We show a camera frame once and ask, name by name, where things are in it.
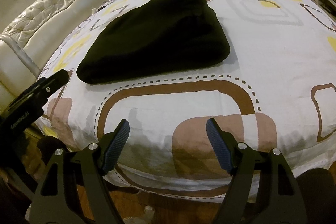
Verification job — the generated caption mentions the black pants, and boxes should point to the black pants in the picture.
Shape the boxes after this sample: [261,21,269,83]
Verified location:
[76,0,230,85]

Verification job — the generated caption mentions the white tufted headboard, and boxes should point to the white tufted headboard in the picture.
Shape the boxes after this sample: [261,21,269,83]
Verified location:
[1,0,108,110]

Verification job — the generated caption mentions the patterned white bed sheet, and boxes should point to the patterned white bed sheet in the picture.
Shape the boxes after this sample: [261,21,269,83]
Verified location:
[37,0,335,202]

